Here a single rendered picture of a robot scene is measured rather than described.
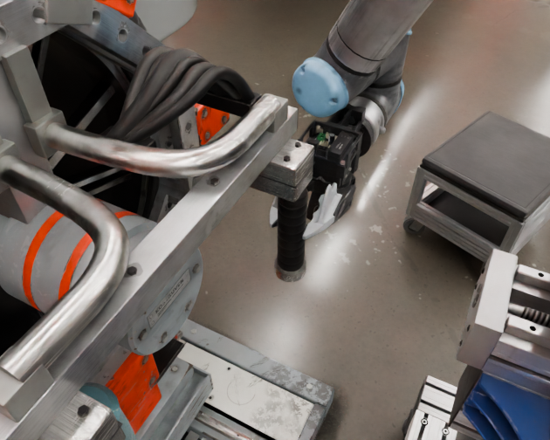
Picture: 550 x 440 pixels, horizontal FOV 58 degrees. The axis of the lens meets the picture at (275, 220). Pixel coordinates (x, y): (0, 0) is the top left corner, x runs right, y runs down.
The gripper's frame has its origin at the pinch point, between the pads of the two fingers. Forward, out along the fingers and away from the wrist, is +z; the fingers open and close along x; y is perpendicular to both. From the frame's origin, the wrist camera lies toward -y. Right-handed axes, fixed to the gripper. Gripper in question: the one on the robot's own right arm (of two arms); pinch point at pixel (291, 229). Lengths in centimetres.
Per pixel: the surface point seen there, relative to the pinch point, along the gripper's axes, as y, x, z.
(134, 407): -35.6, -19.5, 18.1
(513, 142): -49, 26, -109
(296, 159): 12.0, 0.7, 0.9
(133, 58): 18.2, -20.6, 0.0
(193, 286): -0.2, -6.0, 13.2
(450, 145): -49, 9, -99
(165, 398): -61, -26, 7
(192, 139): 1.6, -20.5, -8.5
